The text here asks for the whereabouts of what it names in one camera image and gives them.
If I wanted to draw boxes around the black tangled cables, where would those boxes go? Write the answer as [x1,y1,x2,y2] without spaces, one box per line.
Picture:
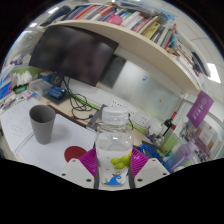
[63,76,103,122]

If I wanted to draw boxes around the clear plastic box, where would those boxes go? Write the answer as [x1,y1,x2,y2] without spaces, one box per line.
[28,78,53,98]

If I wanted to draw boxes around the flat round red coaster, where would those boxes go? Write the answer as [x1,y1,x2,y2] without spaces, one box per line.
[64,145,88,164]

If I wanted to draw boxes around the black computer monitor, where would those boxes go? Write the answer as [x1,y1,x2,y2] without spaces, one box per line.
[28,24,120,88]

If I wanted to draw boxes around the hanging pennant banner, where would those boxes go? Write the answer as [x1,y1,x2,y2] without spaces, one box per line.
[186,90,215,129]

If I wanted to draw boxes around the blue and white tissue box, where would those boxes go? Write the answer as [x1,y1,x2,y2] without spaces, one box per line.
[0,71,14,101]

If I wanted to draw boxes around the grey metal laptop stand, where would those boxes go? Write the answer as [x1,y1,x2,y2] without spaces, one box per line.
[87,103,108,132]

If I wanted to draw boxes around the clear plastic water bottle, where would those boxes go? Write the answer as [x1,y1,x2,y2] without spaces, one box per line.
[94,106,134,191]

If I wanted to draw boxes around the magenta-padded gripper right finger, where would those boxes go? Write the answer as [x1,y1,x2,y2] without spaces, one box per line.
[127,147,171,190]

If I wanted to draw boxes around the grey ribbed cup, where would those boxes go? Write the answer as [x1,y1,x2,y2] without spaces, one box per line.
[28,104,57,145]

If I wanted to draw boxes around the white wall socket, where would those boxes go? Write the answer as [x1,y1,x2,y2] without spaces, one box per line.
[128,108,139,120]
[139,114,151,127]
[109,98,122,108]

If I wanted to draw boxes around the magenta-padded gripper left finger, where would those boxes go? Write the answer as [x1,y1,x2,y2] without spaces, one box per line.
[59,147,99,190]

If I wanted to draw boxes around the blue electronic board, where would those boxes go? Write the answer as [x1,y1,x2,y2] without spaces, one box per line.
[47,85,67,100]

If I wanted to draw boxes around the white tissue pack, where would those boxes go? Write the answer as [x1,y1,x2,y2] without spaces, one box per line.
[10,70,33,94]

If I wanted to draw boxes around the blank white paper sheet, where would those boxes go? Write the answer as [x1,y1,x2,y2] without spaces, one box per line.
[16,113,99,168]

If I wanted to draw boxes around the purple translucent water jug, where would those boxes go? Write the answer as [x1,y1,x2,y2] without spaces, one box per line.
[163,141,198,174]

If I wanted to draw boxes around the dark wine bottle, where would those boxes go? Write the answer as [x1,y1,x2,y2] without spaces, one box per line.
[162,111,178,136]

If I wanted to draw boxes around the coiled blue cable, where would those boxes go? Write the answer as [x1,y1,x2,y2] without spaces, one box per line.
[138,143,164,163]

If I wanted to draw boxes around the white paper with handwriting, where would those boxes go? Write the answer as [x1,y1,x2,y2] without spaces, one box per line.
[0,98,38,154]

